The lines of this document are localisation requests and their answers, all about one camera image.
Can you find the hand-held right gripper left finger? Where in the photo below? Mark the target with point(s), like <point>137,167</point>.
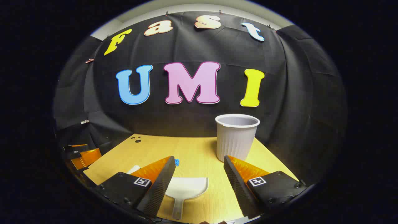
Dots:
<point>161,183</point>

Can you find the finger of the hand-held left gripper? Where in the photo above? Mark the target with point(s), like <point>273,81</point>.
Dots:
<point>87,158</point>
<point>74,151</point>

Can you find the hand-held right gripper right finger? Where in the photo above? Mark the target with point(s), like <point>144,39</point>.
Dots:
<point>236,183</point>

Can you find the white dustpan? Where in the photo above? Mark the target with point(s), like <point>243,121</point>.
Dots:
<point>186,186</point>

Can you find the blue paper ball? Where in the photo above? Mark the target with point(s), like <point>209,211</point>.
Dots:
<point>177,161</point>

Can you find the wooden desktop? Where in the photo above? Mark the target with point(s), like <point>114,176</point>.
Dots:
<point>199,149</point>

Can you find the black backdrop cloth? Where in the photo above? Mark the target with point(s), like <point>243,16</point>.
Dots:
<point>230,53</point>

